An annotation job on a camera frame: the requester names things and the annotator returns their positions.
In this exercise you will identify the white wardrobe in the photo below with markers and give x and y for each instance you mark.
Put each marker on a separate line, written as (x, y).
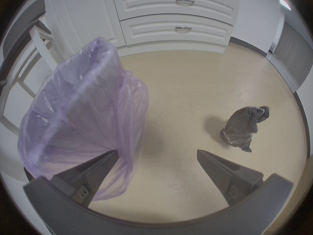
(171, 8)

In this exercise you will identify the ceiling light panel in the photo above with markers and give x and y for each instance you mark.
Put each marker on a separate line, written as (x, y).
(285, 3)

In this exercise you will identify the crumpled black plastic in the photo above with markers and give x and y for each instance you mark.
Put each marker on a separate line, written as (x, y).
(240, 126)

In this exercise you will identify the white trash bin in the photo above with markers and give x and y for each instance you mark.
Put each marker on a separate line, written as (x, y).
(80, 92)

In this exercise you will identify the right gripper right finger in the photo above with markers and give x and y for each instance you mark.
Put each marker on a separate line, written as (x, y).
(220, 177)

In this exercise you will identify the purple plastic bag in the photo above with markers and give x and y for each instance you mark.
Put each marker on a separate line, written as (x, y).
(132, 94)

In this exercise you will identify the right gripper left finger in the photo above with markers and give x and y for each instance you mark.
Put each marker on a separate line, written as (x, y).
(95, 180)

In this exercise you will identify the white chair grey cushions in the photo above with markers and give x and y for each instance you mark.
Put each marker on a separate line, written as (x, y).
(22, 33)

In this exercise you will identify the grey curtain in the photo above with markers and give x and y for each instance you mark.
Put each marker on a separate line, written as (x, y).
(293, 52)

